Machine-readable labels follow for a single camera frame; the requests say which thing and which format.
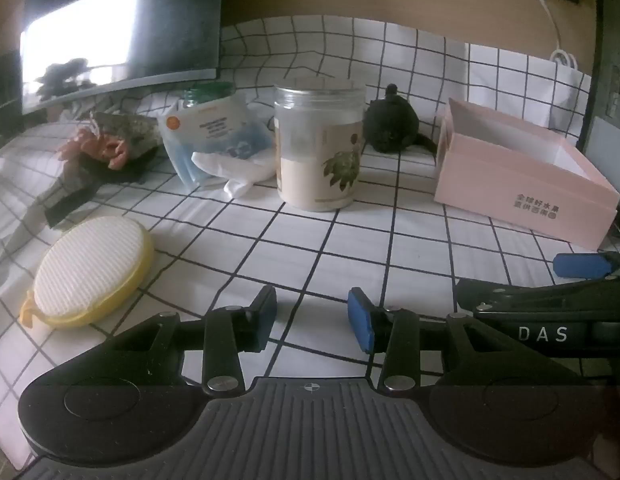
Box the white checkered tablecloth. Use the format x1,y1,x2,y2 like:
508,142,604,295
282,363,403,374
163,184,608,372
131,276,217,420
0,15,620,466

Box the black plush toy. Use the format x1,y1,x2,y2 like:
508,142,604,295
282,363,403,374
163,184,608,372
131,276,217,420
363,83,439,157

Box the black object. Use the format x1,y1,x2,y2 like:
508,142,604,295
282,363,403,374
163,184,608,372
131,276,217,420
0,50,25,137

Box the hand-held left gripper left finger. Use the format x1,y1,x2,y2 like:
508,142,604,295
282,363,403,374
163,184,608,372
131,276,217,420
107,285,279,398

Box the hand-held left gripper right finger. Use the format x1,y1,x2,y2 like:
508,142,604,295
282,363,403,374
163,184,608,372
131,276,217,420
347,287,522,397

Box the clear jar with beige powder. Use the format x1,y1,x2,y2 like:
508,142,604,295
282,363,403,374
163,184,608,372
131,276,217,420
273,79,367,212

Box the pink flower bouquet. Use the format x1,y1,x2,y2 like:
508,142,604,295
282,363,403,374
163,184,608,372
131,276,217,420
42,110,167,231

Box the yellow white oval sponge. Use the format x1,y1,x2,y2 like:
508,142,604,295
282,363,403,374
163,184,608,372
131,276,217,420
18,216,155,331

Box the grey flat object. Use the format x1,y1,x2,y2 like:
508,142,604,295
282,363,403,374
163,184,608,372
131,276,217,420
584,115,620,198

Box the pink cardboard box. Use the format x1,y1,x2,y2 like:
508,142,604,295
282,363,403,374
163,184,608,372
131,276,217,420
433,98,620,252

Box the dark monitor screen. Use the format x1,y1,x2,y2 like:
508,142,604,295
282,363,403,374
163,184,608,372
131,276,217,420
20,0,225,117

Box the white cable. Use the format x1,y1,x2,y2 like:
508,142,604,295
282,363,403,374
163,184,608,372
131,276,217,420
510,0,565,57

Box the green lid jar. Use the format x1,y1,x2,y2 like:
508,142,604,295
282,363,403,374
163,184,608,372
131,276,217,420
182,81,239,109

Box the white paper bag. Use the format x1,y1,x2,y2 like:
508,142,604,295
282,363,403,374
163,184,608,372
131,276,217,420
549,49,594,142

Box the blue wet wipes packet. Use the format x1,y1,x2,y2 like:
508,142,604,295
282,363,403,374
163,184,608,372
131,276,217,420
157,95,277,192

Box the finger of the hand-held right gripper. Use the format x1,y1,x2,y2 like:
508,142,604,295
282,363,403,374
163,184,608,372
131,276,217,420
455,278,620,319
553,251,620,280

